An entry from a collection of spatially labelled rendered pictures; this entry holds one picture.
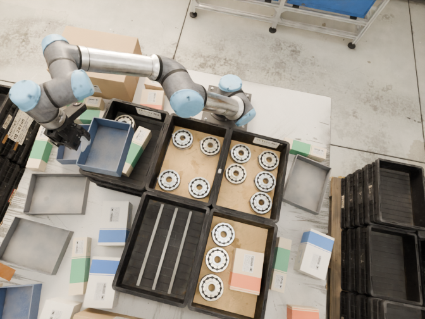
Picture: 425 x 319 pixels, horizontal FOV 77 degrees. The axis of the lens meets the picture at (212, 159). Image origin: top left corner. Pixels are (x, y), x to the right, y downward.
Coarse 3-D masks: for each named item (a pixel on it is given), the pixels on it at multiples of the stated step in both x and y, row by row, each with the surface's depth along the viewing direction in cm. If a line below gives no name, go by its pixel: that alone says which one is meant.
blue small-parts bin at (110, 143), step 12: (96, 120) 107; (108, 120) 105; (96, 132) 109; (108, 132) 110; (120, 132) 110; (132, 132) 108; (96, 144) 108; (108, 144) 108; (120, 144) 108; (84, 156) 103; (96, 156) 106; (108, 156) 106; (120, 156) 100; (84, 168) 101; (96, 168) 98; (108, 168) 105; (120, 168) 102
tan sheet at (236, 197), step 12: (228, 156) 136; (252, 156) 136; (252, 168) 134; (276, 168) 135; (252, 180) 132; (264, 180) 133; (228, 192) 129; (240, 192) 130; (252, 192) 130; (216, 204) 127; (228, 204) 127; (240, 204) 128; (264, 216) 126
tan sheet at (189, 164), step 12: (192, 132) 139; (192, 144) 136; (168, 156) 133; (180, 156) 134; (192, 156) 134; (204, 156) 135; (216, 156) 135; (168, 168) 131; (180, 168) 132; (192, 168) 132; (204, 168) 132; (168, 180) 129; (180, 180) 129; (168, 192) 127; (180, 192) 127
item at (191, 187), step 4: (192, 180) 127; (196, 180) 127; (200, 180) 127; (204, 180) 127; (192, 184) 126; (204, 184) 126; (208, 184) 127; (188, 188) 125; (192, 188) 125; (204, 188) 126; (208, 188) 126; (192, 192) 125; (196, 192) 125; (200, 192) 125; (204, 192) 125; (208, 192) 125; (196, 196) 124; (200, 196) 124; (204, 196) 124
